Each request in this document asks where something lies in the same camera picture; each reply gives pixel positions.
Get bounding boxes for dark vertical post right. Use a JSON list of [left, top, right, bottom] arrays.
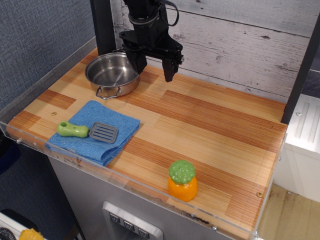
[[281, 16, 320, 125]]

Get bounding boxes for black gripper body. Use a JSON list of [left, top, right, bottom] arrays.
[[119, 14, 184, 65]]

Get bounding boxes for dark vertical post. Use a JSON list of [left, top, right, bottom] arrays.
[[90, 0, 116, 56], [281, 16, 320, 125]]

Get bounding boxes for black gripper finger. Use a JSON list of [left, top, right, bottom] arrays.
[[125, 49, 147, 74], [162, 58, 179, 82]]

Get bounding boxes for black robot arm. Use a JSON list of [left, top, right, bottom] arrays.
[[119, 0, 184, 82]]

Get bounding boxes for stainless steel pot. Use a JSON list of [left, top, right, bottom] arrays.
[[85, 52, 140, 100]]

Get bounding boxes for green handled grey spatula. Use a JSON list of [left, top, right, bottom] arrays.
[[57, 121, 118, 144]]

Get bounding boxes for yellow black object bottom left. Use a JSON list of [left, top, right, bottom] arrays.
[[0, 209, 45, 240]]

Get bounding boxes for white box with metal plate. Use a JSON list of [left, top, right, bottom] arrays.
[[273, 94, 320, 202]]

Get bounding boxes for orange pineapple salt shaker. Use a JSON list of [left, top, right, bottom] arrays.
[[168, 160, 198, 202]]

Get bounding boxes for grey cabinet with dispenser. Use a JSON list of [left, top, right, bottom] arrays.
[[48, 156, 226, 240]]

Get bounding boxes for blue folded cloth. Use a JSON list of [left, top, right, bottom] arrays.
[[45, 100, 140, 166]]

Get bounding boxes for dark vertical post left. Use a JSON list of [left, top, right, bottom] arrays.
[[90, 0, 116, 56]]

